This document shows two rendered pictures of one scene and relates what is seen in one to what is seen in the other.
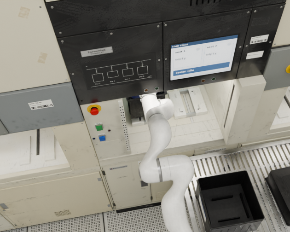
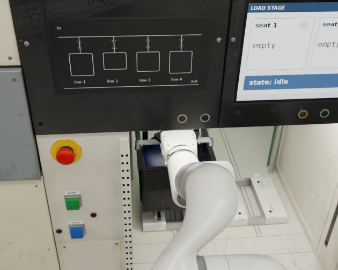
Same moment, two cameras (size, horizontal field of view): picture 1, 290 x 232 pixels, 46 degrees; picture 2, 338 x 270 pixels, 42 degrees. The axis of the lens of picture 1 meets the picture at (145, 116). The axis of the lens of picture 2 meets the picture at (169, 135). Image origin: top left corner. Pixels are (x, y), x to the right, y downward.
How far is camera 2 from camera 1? 0.72 m
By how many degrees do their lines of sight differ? 19
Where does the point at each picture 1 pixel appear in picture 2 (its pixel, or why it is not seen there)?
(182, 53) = (269, 30)
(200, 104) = (273, 203)
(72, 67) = (25, 25)
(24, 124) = not seen: outside the picture
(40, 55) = not seen: outside the picture
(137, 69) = (170, 58)
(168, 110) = not seen: hidden behind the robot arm
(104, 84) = (93, 86)
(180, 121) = (236, 232)
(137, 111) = (156, 197)
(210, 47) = (330, 26)
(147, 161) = (172, 256)
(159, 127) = (212, 174)
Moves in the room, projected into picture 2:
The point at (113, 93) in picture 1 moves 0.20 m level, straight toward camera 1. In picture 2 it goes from (111, 115) to (114, 177)
